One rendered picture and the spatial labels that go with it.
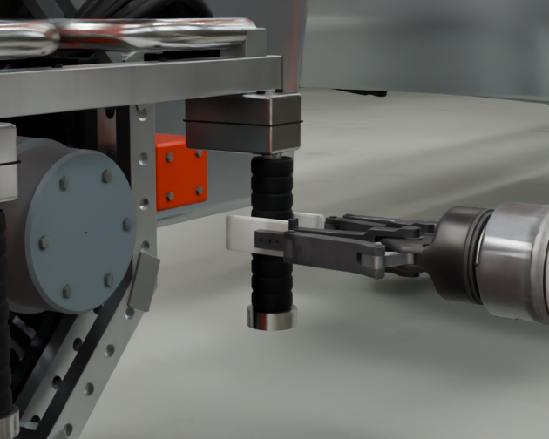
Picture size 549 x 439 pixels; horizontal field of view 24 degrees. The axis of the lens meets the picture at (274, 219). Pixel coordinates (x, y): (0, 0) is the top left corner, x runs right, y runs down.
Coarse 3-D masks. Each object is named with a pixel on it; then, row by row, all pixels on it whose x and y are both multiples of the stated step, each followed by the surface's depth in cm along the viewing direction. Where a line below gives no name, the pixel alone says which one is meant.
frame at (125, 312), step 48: (48, 0) 119; (96, 144) 127; (144, 144) 126; (144, 192) 127; (144, 240) 128; (144, 288) 128; (96, 336) 123; (48, 384) 124; (96, 384) 123; (48, 432) 118
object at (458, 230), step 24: (456, 216) 97; (480, 216) 97; (384, 240) 100; (408, 240) 99; (432, 240) 97; (456, 240) 96; (408, 264) 98; (432, 264) 97; (456, 264) 96; (456, 288) 97
